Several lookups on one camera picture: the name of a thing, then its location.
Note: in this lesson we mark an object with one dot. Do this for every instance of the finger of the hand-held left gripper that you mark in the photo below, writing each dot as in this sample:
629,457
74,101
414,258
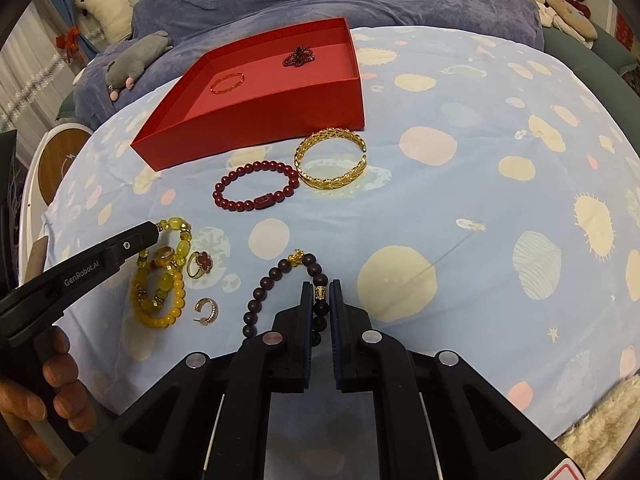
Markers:
131,242

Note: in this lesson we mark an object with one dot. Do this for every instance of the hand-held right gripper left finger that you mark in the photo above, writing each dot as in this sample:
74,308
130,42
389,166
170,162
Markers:
306,332

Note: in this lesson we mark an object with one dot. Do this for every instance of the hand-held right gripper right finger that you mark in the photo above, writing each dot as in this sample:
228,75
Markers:
336,340

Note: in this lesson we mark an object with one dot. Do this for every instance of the gold hoop earring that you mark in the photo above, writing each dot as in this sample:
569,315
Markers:
202,301

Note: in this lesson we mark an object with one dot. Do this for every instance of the red cardboard box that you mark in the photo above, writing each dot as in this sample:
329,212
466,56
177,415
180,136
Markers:
280,110

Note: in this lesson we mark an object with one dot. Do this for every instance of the person's left hand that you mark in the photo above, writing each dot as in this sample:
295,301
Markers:
65,380

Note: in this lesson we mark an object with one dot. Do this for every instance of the black panel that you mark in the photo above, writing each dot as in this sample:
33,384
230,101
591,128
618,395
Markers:
7,200

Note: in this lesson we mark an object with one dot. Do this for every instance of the round white wooden-top device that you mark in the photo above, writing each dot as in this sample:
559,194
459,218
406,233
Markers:
57,160

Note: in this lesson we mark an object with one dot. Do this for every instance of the thin gold bangle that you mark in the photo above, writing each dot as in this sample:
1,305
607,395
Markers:
212,87

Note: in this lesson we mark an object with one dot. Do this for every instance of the grey plush mole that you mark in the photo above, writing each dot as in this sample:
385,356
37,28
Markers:
135,55

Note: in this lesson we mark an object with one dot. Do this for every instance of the white lace curtain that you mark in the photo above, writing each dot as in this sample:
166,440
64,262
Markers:
30,75

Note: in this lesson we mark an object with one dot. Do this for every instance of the red ribbon bow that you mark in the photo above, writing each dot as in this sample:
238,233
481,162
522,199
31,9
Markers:
67,40

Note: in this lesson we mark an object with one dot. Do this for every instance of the blue curtain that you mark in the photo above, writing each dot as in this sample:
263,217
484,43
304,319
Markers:
80,30

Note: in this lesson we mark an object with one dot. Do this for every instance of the white plush toy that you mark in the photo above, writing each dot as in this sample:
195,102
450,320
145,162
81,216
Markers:
107,10

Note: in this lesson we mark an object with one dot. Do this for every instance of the cream fluffy rug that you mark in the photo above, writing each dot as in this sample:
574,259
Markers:
600,425

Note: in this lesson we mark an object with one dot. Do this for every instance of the green sofa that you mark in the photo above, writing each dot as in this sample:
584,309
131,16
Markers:
575,60

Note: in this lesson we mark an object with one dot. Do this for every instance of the beige plush toy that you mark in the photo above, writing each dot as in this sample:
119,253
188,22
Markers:
570,20

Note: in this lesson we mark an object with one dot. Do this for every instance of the red wall banner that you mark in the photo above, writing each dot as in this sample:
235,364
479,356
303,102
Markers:
622,27

